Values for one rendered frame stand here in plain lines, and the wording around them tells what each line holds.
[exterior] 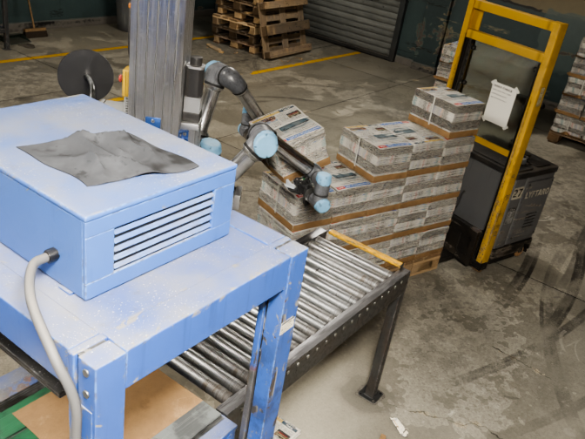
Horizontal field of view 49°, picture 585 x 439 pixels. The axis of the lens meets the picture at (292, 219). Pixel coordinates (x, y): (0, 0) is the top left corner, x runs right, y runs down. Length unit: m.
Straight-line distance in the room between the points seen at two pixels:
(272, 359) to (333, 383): 1.84
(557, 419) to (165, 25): 2.90
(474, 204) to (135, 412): 3.49
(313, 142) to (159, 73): 0.87
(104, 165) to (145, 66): 1.72
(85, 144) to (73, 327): 0.46
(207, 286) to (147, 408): 0.85
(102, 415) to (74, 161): 0.55
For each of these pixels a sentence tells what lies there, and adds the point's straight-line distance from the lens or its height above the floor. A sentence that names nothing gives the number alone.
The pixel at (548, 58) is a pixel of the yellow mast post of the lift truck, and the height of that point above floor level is 1.63.
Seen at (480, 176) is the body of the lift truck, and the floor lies 0.64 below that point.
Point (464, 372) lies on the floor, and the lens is 3.99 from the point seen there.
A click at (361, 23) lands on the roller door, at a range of 11.33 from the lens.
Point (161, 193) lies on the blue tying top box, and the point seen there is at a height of 1.74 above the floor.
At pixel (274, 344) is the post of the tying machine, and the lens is 1.77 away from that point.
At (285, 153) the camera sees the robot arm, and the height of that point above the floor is 1.21.
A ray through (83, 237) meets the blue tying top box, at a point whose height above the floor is 1.70.
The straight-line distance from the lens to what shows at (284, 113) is 3.58.
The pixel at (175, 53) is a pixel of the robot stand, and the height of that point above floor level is 1.60.
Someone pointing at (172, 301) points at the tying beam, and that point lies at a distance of 1.40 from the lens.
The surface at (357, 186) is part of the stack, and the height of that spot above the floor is 0.83.
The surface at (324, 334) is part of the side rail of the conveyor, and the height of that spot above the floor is 0.80.
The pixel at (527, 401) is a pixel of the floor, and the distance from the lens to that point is 3.97.
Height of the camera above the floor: 2.37
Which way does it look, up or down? 28 degrees down
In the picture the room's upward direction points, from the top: 9 degrees clockwise
